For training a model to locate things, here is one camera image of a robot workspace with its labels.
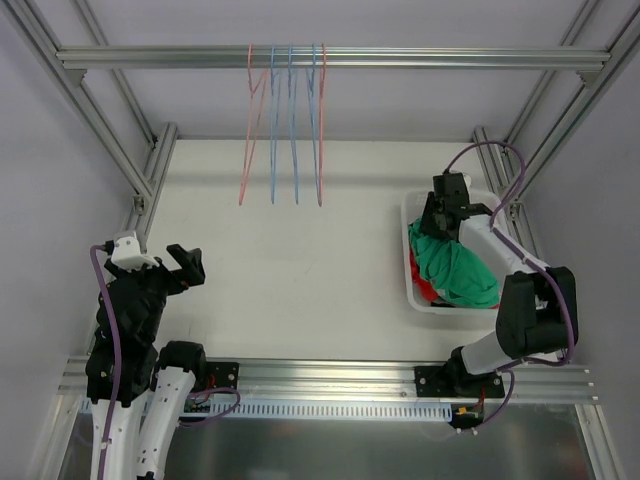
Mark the white plastic basket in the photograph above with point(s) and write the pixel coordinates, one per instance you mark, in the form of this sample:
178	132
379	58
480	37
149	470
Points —
411	209

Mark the blue hanger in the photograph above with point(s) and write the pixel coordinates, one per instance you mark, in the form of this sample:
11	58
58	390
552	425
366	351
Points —
310	74
291	111
275	92

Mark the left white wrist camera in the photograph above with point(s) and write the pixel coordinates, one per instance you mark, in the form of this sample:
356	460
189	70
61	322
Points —
127	251

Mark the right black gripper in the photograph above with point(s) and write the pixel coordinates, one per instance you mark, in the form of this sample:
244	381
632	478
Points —
445	220

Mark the green tank top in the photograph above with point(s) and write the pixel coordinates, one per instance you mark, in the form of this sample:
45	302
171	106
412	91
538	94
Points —
457	274

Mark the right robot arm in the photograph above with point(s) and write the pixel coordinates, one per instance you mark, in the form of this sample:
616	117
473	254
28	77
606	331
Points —
536	318

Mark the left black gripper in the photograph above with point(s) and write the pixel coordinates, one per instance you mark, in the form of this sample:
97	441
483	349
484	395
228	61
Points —
163	275

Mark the aluminium front rail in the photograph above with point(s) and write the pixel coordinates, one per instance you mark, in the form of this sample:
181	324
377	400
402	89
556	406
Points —
372	381

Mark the aluminium hanging rail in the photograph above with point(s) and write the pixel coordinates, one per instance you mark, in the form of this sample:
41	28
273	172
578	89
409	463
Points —
559	58

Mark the pink hanger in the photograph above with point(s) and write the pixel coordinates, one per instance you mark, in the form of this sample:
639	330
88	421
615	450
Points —
257	92
321	104

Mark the red tank top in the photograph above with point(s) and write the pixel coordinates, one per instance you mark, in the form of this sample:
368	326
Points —
425	288

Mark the black tank top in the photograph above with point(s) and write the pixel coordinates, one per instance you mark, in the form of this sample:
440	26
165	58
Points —
441	303

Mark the white slotted cable duct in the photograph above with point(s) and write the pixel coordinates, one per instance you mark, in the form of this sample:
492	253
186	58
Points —
419	411

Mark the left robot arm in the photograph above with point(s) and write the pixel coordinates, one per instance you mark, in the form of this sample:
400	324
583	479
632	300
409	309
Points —
138	392

